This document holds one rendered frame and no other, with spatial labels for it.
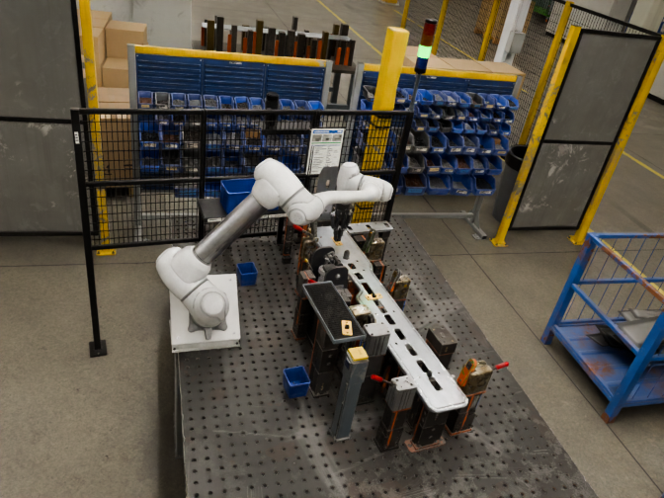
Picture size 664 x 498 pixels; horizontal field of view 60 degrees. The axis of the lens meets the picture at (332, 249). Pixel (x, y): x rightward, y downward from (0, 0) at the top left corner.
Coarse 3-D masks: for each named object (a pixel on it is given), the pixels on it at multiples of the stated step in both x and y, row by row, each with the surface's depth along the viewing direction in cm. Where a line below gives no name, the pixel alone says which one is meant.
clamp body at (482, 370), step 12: (480, 372) 230; (492, 372) 232; (468, 384) 231; (480, 384) 235; (468, 396) 236; (480, 396) 243; (468, 408) 241; (456, 420) 242; (468, 420) 246; (456, 432) 247; (468, 432) 250
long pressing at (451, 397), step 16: (320, 240) 310; (352, 240) 314; (352, 256) 301; (352, 272) 288; (368, 272) 290; (384, 288) 281; (368, 304) 267; (384, 304) 269; (384, 320) 259; (400, 320) 261; (416, 336) 253; (400, 352) 242; (416, 352) 244; (432, 352) 246; (400, 368) 235; (416, 368) 236; (432, 368) 237; (448, 384) 230; (432, 400) 221; (448, 400) 223; (464, 400) 224
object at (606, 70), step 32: (576, 32) 438; (608, 32) 448; (576, 64) 458; (608, 64) 466; (640, 64) 475; (576, 96) 475; (608, 96) 483; (640, 96) 490; (544, 128) 484; (576, 128) 494; (608, 128) 504; (544, 160) 504; (576, 160) 516; (608, 160) 523; (512, 192) 518; (544, 192) 526; (576, 192) 537; (512, 224) 536; (544, 224) 550; (576, 224) 560
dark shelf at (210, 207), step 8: (200, 200) 322; (208, 200) 323; (216, 200) 325; (200, 208) 314; (208, 208) 315; (216, 208) 316; (280, 208) 327; (352, 208) 340; (208, 216) 308; (216, 216) 309; (224, 216) 310; (264, 216) 320; (272, 216) 322; (280, 216) 324
